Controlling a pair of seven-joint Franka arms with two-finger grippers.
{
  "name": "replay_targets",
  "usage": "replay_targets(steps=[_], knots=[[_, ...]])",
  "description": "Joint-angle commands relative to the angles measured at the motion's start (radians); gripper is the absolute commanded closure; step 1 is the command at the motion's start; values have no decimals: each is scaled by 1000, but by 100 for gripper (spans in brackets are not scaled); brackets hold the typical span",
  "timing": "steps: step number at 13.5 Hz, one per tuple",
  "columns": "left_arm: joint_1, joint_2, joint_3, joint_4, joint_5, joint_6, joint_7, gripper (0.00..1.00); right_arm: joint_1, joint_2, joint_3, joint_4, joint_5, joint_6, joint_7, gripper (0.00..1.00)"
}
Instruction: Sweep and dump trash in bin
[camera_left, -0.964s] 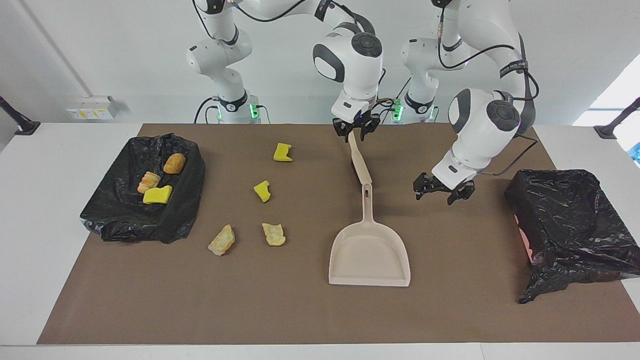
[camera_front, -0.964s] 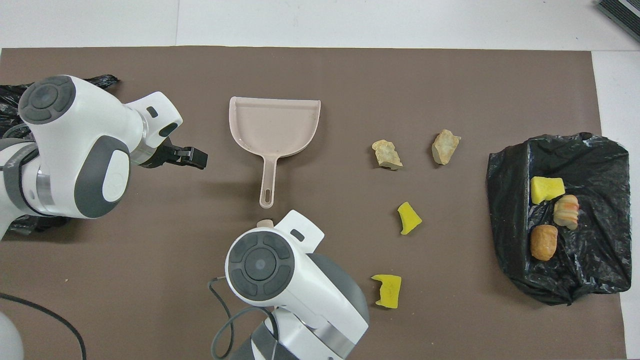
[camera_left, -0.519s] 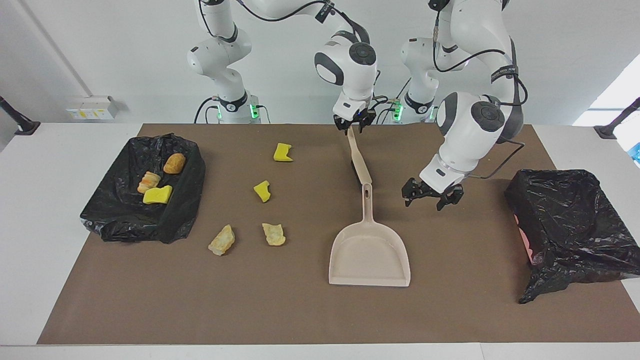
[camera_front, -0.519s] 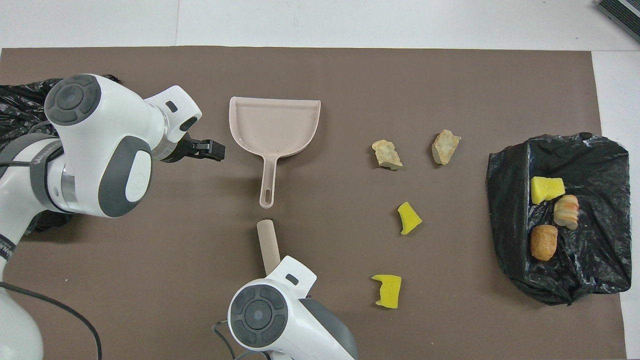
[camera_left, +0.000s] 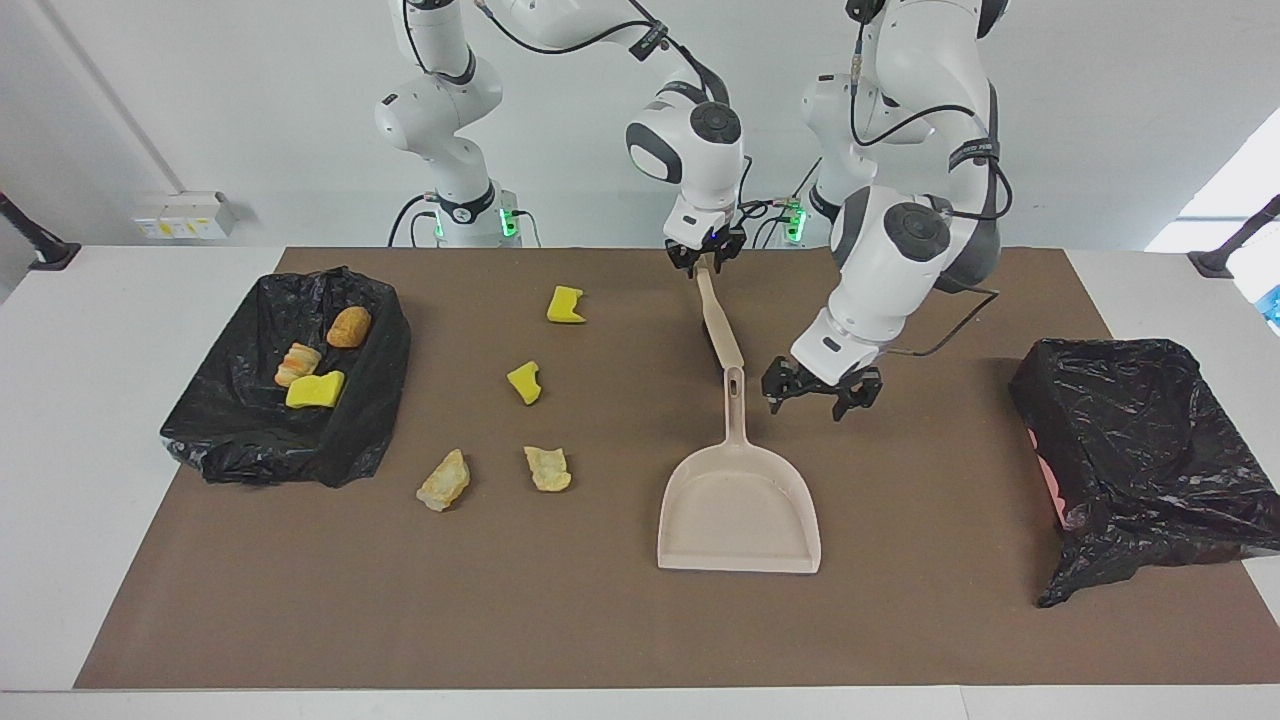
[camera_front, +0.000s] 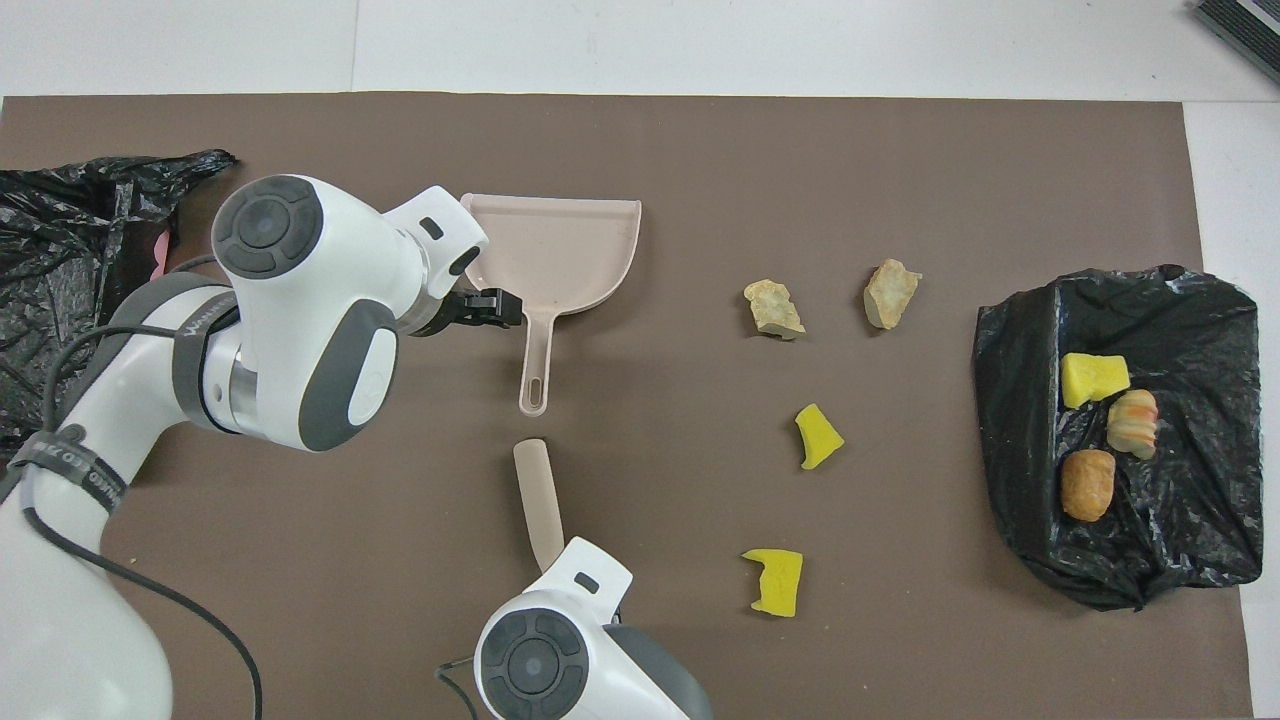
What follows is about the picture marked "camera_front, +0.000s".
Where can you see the brown toy bread roll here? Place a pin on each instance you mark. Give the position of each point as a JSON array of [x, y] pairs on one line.
[[1088, 485]]

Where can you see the pink bin with black bag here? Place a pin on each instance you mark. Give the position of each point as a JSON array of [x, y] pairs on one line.
[[60, 230]]

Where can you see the beige hand brush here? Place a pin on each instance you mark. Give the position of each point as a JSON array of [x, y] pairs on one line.
[[540, 500]]

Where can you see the beige plastic dustpan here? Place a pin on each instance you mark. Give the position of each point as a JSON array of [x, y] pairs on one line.
[[570, 250]]

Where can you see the brown table mat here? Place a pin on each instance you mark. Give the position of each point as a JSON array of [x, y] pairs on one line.
[[700, 170]]

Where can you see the small yellow sponge piece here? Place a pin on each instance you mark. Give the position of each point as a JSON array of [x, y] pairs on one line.
[[818, 438]]

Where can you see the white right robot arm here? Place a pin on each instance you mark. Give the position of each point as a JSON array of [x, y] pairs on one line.
[[560, 640]]

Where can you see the black bag lined bin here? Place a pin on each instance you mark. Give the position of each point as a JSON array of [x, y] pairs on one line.
[[1190, 350]]

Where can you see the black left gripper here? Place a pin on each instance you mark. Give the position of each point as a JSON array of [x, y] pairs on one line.
[[450, 315]]

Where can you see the beige rough foam chunk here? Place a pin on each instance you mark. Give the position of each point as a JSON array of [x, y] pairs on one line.
[[890, 294], [773, 309]]

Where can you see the notched yellow sponge piece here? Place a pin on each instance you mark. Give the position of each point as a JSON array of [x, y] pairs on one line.
[[775, 582]]

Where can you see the yellow sponge block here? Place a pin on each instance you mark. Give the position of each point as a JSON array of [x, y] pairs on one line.
[[1094, 380]]

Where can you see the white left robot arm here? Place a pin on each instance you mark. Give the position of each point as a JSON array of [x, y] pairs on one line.
[[300, 300]]

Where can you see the dark ribbed device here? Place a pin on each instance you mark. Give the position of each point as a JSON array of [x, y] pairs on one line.
[[1245, 25]]

